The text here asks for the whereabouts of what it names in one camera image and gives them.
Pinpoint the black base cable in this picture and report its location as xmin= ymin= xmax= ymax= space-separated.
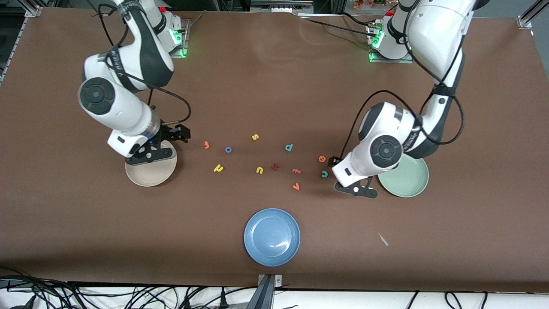
xmin=340 ymin=12 xmax=378 ymax=27
xmin=299 ymin=18 xmax=373 ymax=35

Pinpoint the light green plate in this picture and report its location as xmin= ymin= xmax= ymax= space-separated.
xmin=377 ymin=154 xmax=429 ymax=198

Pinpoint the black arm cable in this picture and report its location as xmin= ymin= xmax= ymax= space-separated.
xmin=88 ymin=0 xmax=192 ymax=126
xmin=341 ymin=0 xmax=466 ymax=159

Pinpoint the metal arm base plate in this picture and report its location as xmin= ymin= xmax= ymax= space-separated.
xmin=169 ymin=17 xmax=190 ymax=58
xmin=368 ymin=24 xmax=414 ymax=64

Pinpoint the blue plate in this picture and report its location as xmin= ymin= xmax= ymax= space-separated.
xmin=244 ymin=208 xmax=301 ymax=267

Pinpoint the beige brown plate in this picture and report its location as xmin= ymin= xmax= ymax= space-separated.
xmin=125 ymin=137 xmax=178 ymax=187

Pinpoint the brown table cover sheet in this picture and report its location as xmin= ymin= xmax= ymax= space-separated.
xmin=0 ymin=8 xmax=549 ymax=293

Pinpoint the silver metal box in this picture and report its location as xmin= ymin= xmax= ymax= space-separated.
xmin=250 ymin=0 xmax=314 ymax=13

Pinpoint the silver camera mount bracket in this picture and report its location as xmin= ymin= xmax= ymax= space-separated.
xmin=256 ymin=274 xmax=283 ymax=309

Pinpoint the aluminium frame profile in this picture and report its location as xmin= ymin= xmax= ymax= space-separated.
xmin=517 ymin=0 xmax=549 ymax=29
xmin=0 ymin=4 xmax=43 ymax=84

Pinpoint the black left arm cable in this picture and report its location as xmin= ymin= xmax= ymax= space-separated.
xmin=341 ymin=0 xmax=466 ymax=159

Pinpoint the orange dried flower bunch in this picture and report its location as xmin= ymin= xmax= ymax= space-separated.
xmin=354 ymin=0 xmax=398 ymax=10

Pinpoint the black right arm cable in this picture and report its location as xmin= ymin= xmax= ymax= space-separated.
xmin=88 ymin=0 xmax=192 ymax=126

